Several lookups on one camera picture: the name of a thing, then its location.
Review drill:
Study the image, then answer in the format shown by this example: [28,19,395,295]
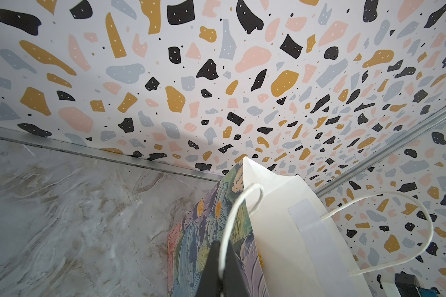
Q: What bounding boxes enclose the white floral paper bag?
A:
[167,156,434,297]

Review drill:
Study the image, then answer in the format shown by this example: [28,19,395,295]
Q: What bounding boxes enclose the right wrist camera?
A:
[379,273,442,297]

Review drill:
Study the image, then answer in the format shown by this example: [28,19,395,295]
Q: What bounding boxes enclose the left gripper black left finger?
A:
[195,241,223,297]

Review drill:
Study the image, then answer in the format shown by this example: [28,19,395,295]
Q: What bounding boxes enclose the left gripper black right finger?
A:
[221,243,249,297]

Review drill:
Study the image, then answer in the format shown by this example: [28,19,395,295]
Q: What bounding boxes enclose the right aluminium corner post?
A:
[315,106,446,196]

